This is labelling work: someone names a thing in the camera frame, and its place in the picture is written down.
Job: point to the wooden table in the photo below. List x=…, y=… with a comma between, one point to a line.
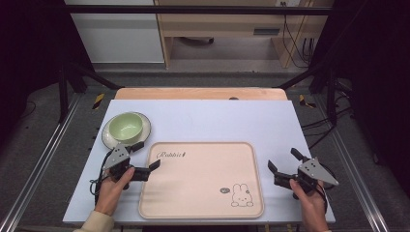
x=193, y=93

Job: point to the white table board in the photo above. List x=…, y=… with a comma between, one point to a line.
x=209, y=122

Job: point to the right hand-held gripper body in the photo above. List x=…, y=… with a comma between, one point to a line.
x=314, y=170

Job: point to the white cabinet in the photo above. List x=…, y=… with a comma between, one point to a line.
x=119, y=35

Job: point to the black object under desk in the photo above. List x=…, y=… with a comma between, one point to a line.
x=198, y=41

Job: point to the person's left hand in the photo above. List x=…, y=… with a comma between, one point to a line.
x=109, y=193

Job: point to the person's right hand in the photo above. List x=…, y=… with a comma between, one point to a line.
x=312, y=206

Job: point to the white plate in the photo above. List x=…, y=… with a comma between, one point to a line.
x=145, y=133

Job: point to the pink rabbit print tray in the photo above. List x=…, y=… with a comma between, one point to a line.
x=199, y=183

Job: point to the aluminium floor rail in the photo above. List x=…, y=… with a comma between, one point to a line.
x=38, y=167
x=354, y=174

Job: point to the black metal stand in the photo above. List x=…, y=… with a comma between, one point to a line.
x=331, y=96
x=63, y=93

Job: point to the black horizontal frame bar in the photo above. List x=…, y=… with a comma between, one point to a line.
x=193, y=9

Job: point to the wooden desk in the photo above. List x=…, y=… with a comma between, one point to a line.
x=219, y=24

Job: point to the green bowl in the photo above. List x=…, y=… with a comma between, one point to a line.
x=125, y=127

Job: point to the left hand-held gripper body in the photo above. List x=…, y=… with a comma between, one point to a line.
x=117, y=158

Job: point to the yellow black floor tape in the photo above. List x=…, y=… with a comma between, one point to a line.
x=304, y=101
x=98, y=101

